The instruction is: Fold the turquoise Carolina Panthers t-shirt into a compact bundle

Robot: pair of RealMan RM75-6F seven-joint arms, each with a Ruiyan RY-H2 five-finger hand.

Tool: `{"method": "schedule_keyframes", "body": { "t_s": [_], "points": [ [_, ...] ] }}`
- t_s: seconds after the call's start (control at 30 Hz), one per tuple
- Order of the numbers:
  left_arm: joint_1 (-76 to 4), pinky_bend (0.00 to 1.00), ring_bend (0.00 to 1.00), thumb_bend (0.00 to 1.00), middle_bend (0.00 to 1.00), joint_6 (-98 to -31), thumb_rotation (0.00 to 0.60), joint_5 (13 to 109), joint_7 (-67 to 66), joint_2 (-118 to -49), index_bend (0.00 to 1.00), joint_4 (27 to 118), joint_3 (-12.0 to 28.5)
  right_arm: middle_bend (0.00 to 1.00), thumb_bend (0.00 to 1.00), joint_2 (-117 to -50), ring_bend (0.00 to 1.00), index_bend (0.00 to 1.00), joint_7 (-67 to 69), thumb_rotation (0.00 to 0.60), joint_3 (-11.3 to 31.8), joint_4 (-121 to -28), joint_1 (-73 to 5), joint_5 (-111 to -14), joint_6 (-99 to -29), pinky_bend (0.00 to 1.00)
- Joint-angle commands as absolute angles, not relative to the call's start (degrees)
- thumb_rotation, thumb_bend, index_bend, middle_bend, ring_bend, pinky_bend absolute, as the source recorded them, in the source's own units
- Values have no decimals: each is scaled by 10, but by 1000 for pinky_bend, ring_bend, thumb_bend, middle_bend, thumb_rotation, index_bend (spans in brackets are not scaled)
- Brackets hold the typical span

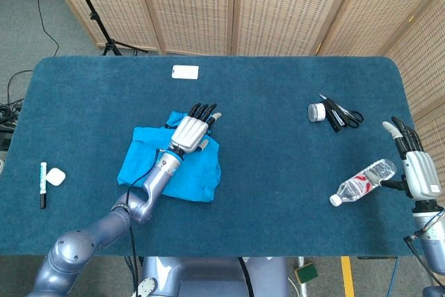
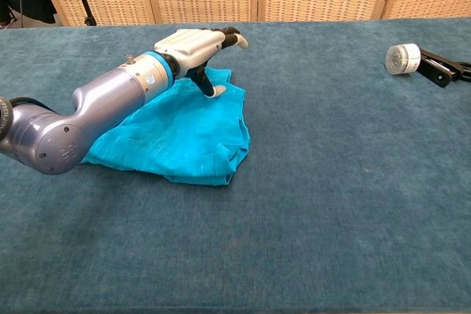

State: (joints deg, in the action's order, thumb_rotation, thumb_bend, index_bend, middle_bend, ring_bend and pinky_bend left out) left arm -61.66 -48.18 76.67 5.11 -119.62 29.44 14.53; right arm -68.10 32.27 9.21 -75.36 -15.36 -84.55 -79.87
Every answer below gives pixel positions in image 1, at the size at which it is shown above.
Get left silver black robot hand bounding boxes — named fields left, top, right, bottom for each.
left=169, top=102, right=223, bottom=154

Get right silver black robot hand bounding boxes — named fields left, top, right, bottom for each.
left=381, top=115, right=442, bottom=202

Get blue Carolina Panthers T-shirt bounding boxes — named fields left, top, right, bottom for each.
left=117, top=110, right=223, bottom=203

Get white card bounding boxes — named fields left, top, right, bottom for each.
left=171, top=64, right=200, bottom=80

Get clear plastic water bottle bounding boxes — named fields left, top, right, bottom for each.
left=329, top=159, right=397, bottom=207

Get black scissors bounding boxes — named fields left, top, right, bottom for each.
left=333, top=102, right=364, bottom=129

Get black stapler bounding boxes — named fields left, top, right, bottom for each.
left=323, top=98, right=347, bottom=134

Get blue carpet table cover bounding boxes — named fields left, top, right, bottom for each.
left=0, top=55, right=439, bottom=258

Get small clear jar white label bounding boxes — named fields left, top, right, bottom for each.
left=307, top=102, right=327, bottom=123

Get wicker folding screen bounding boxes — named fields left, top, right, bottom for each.
left=40, top=0, right=445, bottom=207

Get white earbuds case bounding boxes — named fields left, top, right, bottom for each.
left=46, top=168, right=66, bottom=186

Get black tripod stand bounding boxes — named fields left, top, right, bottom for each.
left=64, top=0, right=149, bottom=56

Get blue-grey robot torso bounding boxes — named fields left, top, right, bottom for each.
left=130, top=256, right=289, bottom=297

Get white marker black cap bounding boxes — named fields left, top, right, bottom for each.
left=39, top=161, right=49, bottom=209

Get green yellow block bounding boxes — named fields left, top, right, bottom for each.
left=293, top=262, right=319, bottom=284

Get silver metal leg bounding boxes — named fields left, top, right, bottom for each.
left=297, top=257, right=309, bottom=297

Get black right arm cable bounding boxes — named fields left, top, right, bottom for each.
left=403, top=208, right=445, bottom=284

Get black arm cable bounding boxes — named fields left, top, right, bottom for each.
left=124, top=149, right=164, bottom=297
left=403, top=208, right=445, bottom=284

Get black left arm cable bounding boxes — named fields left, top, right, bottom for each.
left=124, top=149, right=164, bottom=297

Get black cable bundle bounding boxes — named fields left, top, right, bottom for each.
left=0, top=70, right=34, bottom=152

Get black floor cable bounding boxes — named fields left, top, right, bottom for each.
left=33, top=0, right=60, bottom=56

